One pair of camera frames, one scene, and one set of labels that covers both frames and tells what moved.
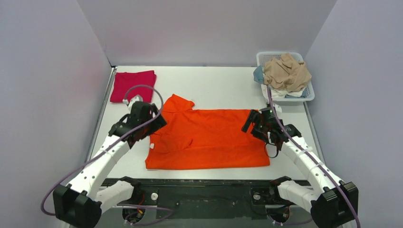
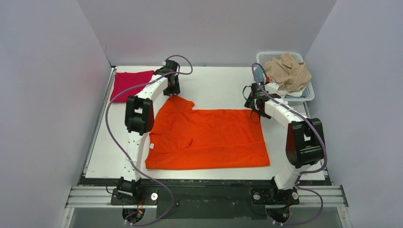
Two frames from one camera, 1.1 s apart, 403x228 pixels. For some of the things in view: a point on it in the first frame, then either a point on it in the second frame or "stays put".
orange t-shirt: [204, 138] stays put
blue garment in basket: [258, 75] stays put
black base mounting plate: [213, 199] stays put
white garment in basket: [275, 93] stays put
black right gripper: [256, 122] → [250, 102]
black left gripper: [154, 122] → [172, 87]
